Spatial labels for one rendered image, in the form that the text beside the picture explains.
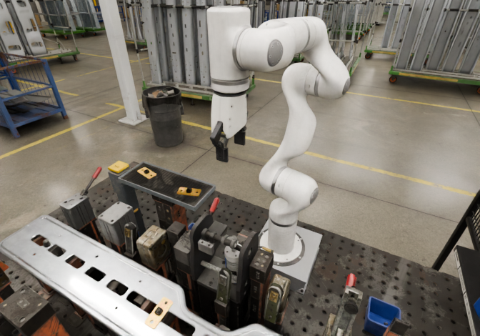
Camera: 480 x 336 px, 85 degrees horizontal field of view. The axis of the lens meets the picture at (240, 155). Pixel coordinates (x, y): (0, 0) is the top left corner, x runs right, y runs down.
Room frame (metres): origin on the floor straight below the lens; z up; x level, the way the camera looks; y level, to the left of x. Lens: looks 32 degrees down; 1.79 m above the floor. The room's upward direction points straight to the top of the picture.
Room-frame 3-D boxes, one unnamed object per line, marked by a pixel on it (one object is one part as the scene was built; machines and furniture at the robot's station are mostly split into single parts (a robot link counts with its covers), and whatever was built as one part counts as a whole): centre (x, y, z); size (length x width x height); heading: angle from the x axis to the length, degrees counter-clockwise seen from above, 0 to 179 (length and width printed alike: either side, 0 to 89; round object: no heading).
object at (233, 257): (0.54, 0.05, 0.94); 0.18 x 0.13 x 0.49; 63
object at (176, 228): (0.64, 0.22, 0.90); 0.05 x 0.05 x 0.40; 63
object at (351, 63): (6.92, -2.44, 0.88); 1.91 x 1.00 x 1.76; 153
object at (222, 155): (0.53, 0.05, 1.47); 0.03 x 0.03 x 0.07; 63
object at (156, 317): (0.41, 0.23, 1.01); 0.08 x 0.04 x 0.01; 153
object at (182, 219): (0.81, 0.29, 0.92); 0.10 x 0.08 x 0.45; 63
